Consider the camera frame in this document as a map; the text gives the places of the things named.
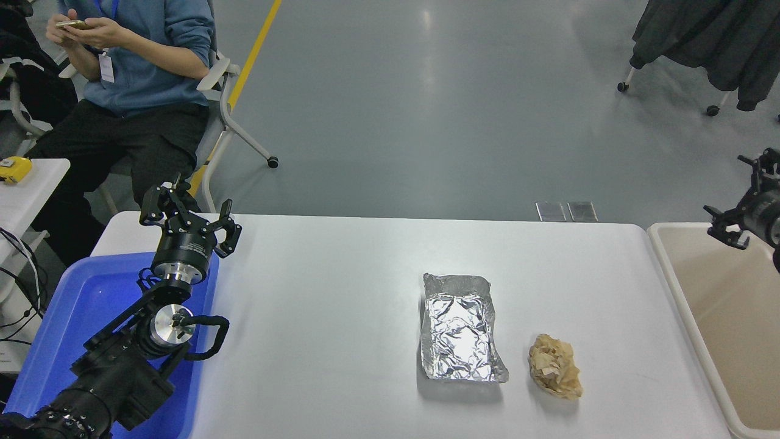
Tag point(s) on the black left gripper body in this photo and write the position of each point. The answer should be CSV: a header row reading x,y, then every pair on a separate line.
x,y
184,249

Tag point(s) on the person's right forearm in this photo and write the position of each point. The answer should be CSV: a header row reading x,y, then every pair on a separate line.
x,y
82,63

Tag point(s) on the white wheeled rack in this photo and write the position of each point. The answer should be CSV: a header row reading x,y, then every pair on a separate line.
x,y
622,86

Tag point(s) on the dark hanging coat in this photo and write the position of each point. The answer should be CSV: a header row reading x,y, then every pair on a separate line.
x,y
713,36

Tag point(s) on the person's right hand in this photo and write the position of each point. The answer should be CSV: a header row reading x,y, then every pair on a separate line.
x,y
64,38

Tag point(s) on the white chair frame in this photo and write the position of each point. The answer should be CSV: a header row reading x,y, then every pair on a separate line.
x,y
24,124

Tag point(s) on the blue plastic tray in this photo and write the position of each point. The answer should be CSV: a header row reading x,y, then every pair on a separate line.
x,y
79,305

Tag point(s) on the gold phone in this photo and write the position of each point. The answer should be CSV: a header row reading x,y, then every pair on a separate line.
x,y
73,24

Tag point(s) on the large pale bin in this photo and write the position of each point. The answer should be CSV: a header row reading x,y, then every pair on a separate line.
x,y
731,317

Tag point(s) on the person's left forearm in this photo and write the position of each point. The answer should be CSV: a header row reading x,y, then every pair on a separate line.
x,y
158,55

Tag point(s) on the person's left hand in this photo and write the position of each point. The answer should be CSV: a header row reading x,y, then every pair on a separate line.
x,y
105,32

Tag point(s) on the yellow tape measure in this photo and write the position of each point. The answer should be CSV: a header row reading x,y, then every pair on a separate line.
x,y
13,169

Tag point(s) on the silver floor plate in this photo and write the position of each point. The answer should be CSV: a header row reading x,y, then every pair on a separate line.
x,y
582,211
550,211

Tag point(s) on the crumpled tan paper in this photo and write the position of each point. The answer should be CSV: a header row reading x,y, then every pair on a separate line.
x,y
554,366

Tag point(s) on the silver foil tray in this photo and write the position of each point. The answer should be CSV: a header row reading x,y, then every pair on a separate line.
x,y
457,329

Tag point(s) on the white wheeled chair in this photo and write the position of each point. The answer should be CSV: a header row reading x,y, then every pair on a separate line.
x,y
228,116

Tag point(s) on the black garment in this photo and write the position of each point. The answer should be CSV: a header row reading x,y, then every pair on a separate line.
x,y
36,91

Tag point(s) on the person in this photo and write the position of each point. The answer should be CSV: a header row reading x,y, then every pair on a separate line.
x,y
146,67

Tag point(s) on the white id badge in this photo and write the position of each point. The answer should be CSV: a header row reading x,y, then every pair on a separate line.
x,y
106,67

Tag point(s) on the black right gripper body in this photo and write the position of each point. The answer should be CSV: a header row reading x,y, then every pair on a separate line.
x,y
766,210

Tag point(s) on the white side table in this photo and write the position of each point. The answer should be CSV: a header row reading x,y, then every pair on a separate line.
x,y
30,198

